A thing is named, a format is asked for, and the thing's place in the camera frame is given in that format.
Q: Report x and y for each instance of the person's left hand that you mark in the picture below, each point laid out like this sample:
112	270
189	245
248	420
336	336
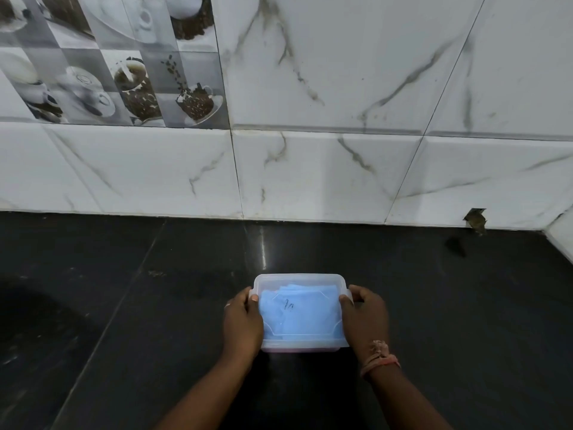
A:
241	329

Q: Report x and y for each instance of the person's right hand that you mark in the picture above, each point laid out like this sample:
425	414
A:
365	324

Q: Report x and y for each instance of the person's left thumb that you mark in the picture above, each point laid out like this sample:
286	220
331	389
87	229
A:
254	303

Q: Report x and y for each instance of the person's right thumb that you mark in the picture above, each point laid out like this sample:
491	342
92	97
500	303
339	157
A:
346	305

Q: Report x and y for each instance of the clear plastic lidded container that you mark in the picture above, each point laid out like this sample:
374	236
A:
300	311

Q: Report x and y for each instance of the person's left forearm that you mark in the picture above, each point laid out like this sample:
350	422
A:
203	394

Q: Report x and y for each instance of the person's right forearm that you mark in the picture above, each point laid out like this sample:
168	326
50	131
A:
403	398

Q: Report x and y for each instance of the pink thread wristband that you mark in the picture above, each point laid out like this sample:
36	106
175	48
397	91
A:
378	356

